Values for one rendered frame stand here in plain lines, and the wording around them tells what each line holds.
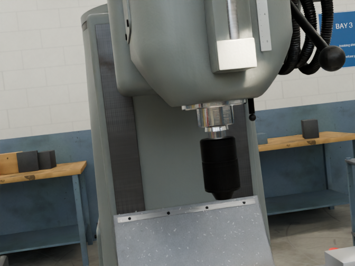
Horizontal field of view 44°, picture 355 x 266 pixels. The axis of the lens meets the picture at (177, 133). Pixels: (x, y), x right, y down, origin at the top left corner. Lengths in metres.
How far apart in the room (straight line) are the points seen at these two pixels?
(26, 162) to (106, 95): 3.44
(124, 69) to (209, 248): 0.45
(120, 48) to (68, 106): 4.13
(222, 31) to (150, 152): 0.53
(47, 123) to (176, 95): 4.33
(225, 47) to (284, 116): 4.67
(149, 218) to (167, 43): 0.53
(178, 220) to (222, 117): 0.44
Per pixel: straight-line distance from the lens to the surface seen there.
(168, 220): 0.94
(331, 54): 0.53
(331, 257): 0.66
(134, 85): 0.66
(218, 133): 0.56
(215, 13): 0.45
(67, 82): 4.80
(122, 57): 0.67
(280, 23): 0.52
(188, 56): 0.48
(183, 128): 0.94
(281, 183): 5.15
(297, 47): 0.83
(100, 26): 0.94
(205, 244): 0.94
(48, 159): 4.32
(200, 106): 0.53
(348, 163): 3.29
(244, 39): 0.45
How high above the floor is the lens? 1.31
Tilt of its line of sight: 3 degrees down
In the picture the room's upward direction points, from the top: 6 degrees counter-clockwise
